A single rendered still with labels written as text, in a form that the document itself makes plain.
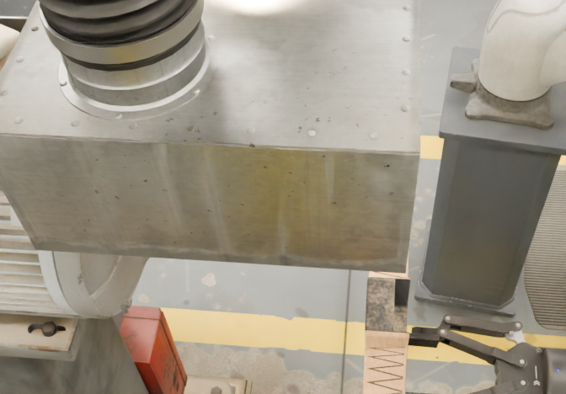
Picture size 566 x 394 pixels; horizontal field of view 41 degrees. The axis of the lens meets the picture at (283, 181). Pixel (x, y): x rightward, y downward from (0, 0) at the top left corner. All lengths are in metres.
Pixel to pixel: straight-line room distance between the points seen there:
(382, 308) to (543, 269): 1.55
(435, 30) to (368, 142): 2.48
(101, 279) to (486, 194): 1.17
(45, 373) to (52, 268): 0.33
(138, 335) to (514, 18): 0.93
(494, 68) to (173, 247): 1.09
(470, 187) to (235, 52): 1.27
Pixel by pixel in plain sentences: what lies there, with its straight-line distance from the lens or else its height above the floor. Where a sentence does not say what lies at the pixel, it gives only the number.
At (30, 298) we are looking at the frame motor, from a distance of 0.81.
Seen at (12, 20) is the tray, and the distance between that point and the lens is 0.79.
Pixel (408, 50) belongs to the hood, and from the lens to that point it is 0.55.
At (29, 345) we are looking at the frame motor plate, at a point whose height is 1.12.
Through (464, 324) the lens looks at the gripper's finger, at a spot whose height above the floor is 1.02.
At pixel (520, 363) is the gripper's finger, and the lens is 0.99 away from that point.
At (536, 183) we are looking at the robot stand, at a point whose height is 0.57.
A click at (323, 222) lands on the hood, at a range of 0.55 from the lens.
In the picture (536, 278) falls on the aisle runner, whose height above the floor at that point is 0.01.
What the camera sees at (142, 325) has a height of 0.62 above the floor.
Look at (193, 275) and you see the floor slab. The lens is 2.26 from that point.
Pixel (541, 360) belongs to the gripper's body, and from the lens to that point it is 1.00.
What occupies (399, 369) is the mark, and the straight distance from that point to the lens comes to 0.84.
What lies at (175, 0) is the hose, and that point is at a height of 1.60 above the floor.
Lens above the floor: 1.89
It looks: 51 degrees down
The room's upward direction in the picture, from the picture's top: 5 degrees counter-clockwise
